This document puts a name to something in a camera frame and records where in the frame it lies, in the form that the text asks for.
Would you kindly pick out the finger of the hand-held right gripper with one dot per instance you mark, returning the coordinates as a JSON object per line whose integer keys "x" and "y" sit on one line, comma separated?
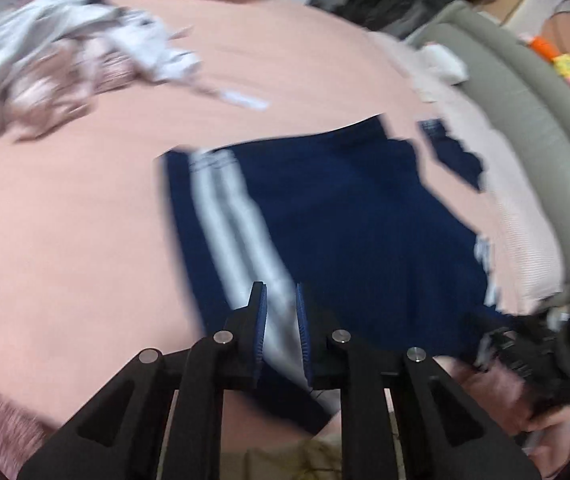
{"x": 507, "y": 352}

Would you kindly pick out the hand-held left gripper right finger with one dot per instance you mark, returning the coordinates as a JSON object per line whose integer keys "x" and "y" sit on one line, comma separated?
{"x": 304, "y": 340}

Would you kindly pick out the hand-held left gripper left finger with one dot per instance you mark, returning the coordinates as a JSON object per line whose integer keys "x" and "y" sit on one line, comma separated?
{"x": 260, "y": 330}

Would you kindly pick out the navy shorts with white stripes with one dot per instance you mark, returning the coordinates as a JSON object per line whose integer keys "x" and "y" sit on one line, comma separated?
{"x": 355, "y": 240}

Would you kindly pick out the pile of grey white clothes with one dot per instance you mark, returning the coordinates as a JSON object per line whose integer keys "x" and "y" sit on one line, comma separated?
{"x": 50, "y": 65}

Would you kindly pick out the person's right hand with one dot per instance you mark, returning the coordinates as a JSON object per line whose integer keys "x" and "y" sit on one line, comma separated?
{"x": 550, "y": 427}

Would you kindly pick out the pink bed sheet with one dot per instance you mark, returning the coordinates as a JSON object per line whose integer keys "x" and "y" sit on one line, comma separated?
{"x": 80, "y": 240}

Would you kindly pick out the small navy garment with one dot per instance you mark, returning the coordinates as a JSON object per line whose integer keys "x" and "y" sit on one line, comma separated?
{"x": 452, "y": 152}

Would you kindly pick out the white crumpled cloth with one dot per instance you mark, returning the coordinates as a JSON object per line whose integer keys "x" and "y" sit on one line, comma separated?
{"x": 444, "y": 61}

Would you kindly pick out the orange toy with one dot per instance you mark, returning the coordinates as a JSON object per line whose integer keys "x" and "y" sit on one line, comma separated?
{"x": 544, "y": 45}

